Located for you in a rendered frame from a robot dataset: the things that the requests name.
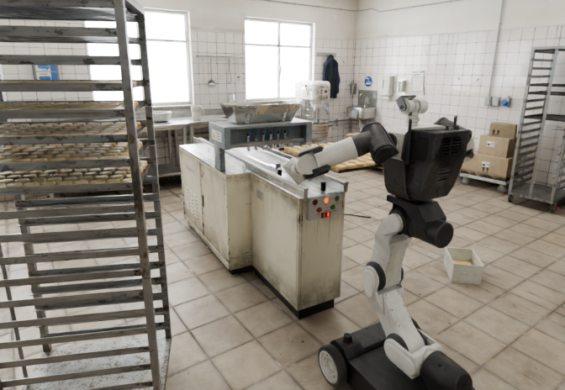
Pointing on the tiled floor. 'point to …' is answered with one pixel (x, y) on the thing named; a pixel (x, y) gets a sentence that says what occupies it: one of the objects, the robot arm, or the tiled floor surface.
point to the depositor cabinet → (219, 206)
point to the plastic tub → (462, 266)
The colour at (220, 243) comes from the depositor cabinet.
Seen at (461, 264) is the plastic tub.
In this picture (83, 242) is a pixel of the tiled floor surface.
